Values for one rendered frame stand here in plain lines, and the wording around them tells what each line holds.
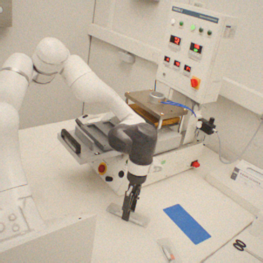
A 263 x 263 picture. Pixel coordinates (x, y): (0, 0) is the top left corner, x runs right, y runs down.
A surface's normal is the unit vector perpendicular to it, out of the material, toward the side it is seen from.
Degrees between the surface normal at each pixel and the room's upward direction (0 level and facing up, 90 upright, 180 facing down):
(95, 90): 79
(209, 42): 90
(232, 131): 90
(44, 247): 90
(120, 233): 0
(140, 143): 86
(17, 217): 45
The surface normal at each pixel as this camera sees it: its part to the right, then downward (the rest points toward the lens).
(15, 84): 0.68, -0.32
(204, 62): -0.79, 0.18
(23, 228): 0.40, -0.25
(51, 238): 0.62, 0.46
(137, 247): 0.16, -0.87
